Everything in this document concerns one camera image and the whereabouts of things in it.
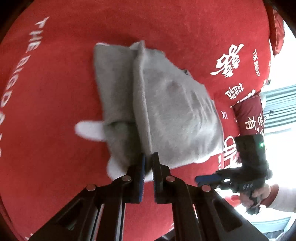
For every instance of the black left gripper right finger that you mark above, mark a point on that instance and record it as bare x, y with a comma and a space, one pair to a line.
199, 213

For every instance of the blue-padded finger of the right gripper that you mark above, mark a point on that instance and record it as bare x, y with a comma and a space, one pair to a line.
211, 180

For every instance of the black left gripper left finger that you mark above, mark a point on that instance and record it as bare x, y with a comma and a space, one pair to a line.
97, 213

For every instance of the grey fleece garment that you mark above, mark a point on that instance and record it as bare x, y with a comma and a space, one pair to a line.
149, 105

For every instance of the person's right hand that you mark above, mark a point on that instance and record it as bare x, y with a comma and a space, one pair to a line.
254, 196

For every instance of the dark red printed pillow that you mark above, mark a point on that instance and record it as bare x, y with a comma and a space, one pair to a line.
249, 116

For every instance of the red printed bedspread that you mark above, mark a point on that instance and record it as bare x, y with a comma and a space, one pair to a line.
49, 96

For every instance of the red cushion corner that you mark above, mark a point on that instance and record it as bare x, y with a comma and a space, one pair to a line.
276, 27

